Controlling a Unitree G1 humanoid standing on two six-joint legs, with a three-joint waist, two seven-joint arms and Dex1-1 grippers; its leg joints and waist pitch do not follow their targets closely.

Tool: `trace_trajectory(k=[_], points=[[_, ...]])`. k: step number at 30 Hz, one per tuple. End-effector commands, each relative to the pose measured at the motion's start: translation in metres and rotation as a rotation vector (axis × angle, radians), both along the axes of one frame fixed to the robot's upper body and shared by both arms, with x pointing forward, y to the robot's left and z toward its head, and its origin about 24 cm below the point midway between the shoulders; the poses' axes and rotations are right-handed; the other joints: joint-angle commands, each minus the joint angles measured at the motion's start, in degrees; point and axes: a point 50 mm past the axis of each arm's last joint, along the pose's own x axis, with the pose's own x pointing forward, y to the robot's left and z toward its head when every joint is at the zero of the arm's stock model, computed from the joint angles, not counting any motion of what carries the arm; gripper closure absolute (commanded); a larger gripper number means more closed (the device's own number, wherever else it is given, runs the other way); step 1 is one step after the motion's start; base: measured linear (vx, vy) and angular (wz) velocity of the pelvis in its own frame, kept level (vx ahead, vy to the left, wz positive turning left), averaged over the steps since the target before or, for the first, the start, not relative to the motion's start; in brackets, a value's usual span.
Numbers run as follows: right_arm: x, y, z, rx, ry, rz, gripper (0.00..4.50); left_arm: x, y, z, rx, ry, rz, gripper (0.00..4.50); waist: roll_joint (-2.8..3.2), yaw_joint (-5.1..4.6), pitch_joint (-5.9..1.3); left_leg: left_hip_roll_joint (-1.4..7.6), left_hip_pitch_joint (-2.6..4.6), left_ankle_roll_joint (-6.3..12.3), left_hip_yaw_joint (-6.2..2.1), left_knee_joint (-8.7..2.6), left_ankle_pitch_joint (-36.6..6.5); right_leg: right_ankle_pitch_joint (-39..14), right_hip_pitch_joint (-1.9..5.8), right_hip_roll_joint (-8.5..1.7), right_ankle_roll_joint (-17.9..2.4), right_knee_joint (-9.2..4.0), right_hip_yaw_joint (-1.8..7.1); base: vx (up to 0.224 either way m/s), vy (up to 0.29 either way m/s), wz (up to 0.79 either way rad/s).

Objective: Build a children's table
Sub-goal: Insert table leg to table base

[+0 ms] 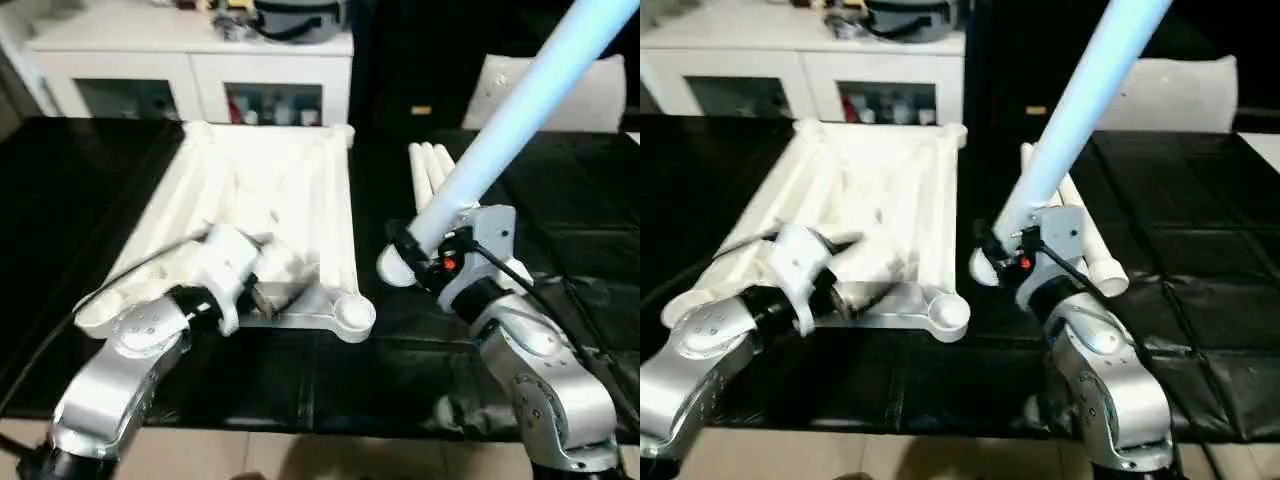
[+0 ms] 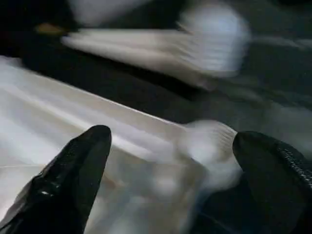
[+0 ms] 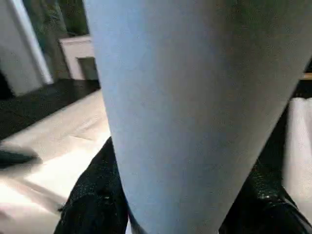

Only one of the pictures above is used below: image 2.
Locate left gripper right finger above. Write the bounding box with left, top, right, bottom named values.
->
left=202, top=131, right=312, bottom=234

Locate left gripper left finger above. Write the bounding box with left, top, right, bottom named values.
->
left=0, top=124, right=112, bottom=234

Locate white plastic table top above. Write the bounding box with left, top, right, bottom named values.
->
left=0, top=55, right=244, bottom=234

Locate black work mat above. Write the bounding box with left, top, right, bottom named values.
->
left=0, top=21, right=312, bottom=152

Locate black box with gold label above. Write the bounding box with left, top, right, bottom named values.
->
left=0, top=0, right=74, bottom=37

